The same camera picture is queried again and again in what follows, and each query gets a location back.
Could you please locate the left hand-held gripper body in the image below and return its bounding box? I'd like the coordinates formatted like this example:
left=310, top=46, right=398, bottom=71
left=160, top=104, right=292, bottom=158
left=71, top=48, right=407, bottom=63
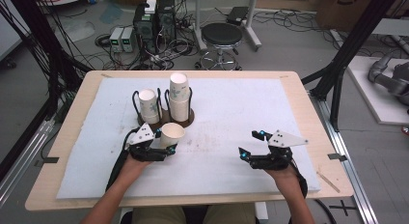
left=124, top=122, right=172, bottom=163

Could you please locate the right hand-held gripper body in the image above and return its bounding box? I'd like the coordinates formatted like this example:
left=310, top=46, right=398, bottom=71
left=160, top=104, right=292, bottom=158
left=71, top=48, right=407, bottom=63
left=248, top=129, right=309, bottom=171

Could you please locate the single white paper cup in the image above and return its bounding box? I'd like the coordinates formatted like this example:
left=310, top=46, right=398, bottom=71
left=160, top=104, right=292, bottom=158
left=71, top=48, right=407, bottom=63
left=159, top=122, right=186, bottom=150

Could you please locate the short stack of paper cups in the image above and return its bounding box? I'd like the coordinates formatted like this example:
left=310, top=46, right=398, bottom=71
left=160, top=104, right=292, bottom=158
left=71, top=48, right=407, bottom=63
left=138, top=88, right=161, bottom=125

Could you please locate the dark wooden wire cup holder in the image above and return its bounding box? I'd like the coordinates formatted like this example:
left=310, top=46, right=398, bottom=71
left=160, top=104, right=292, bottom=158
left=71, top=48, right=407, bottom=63
left=131, top=87, right=196, bottom=132

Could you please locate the person's left hand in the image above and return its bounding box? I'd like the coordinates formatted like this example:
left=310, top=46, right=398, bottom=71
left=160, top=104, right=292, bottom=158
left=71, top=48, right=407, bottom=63
left=123, top=154, right=154, bottom=182

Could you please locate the person's right hand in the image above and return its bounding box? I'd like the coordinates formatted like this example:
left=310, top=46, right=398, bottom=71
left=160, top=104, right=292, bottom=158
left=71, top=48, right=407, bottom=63
left=262, top=163, right=302, bottom=195

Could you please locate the white foam mat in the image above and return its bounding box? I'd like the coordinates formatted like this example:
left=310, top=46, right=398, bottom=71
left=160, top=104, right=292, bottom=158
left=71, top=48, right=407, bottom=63
left=56, top=76, right=322, bottom=200

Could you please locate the tall stack of paper cups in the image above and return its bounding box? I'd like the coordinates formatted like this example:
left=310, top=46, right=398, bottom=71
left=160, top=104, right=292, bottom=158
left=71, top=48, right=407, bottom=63
left=168, top=71, right=191, bottom=123

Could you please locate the black tape piece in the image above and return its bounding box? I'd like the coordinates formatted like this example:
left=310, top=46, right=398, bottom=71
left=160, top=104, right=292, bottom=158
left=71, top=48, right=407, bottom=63
left=34, top=155, right=61, bottom=169
left=327, top=153, right=348, bottom=162

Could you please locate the person's right leg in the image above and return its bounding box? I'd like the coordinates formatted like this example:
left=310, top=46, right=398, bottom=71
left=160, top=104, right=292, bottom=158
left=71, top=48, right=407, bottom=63
left=204, top=203, right=258, bottom=224

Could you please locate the person's leg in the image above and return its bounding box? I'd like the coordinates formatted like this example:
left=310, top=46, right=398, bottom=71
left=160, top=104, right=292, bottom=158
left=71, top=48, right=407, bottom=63
left=131, top=206, right=191, bottom=224
left=204, top=203, right=258, bottom=224

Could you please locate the thin wooden stick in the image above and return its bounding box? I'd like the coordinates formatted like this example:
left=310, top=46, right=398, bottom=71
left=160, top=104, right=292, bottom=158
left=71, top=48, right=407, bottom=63
left=315, top=170, right=341, bottom=194

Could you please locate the person's left leg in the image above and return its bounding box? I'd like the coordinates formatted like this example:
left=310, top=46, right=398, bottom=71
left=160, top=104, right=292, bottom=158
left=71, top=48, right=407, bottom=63
left=131, top=206, right=191, bottom=224

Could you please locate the black tape cross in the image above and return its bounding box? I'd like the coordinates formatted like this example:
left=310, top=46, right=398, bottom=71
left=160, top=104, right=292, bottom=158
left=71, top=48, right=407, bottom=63
left=328, top=199, right=358, bottom=218

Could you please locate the grey bench power supply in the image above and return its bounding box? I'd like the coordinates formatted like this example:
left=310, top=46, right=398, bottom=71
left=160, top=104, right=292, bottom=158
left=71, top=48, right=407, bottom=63
left=108, top=26, right=125, bottom=54
left=121, top=26, right=138, bottom=54

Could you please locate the white platform board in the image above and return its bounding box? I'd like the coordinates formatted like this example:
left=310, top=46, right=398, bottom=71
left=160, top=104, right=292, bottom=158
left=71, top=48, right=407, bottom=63
left=346, top=55, right=409, bottom=126

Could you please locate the black computer tower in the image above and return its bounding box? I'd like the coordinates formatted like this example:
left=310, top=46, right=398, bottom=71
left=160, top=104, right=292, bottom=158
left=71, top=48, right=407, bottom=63
left=132, top=3, right=159, bottom=55
left=156, top=0, right=177, bottom=45

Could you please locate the black round stool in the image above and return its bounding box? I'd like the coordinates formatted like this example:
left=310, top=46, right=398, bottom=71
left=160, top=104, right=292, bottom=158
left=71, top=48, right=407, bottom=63
left=194, top=21, right=244, bottom=72

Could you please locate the white metal stand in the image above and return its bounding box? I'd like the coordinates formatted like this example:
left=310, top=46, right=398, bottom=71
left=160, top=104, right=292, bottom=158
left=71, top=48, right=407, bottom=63
left=192, top=0, right=263, bottom=55

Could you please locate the black box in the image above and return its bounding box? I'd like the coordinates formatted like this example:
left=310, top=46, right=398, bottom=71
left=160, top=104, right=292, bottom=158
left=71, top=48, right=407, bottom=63
left=226, top=6, right=250, bottom=27

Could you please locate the small white box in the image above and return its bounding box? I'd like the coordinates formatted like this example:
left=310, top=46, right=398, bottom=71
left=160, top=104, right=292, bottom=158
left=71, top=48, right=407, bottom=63
left=144, top=0, right=158, bottom=15

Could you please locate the cardboard box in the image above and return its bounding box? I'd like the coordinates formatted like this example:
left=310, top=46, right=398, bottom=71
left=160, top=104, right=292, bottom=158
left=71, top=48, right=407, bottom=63
left=315, top=0, right=409, bottom=33

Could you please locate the black sleeved gripper cable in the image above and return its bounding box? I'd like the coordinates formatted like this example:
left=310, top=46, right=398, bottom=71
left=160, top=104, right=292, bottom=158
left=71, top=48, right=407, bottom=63
left=105, top=126, right=140, bottom=193
left=288, top=162, right=338, bottom=224

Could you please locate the aluminium rail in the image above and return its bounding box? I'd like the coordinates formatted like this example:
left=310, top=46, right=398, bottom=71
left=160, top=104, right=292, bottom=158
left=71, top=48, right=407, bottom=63
left=0, top=118, right=56, bottom=208
left=309, top=91, right=381, bottom=224

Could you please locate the tangle of floor cables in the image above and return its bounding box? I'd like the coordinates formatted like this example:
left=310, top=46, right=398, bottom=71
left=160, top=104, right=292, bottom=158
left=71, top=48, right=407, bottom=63
left=94, top=33, right=201, bottom=71
left=253, top=8, right=339, bottom=36

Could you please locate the black metal frame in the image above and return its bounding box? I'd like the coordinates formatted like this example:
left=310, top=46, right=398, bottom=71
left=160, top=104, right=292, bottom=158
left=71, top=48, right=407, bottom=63
left=0, top=0, right=94, bottom=183
left=301, top=0, right=405, bottom=132

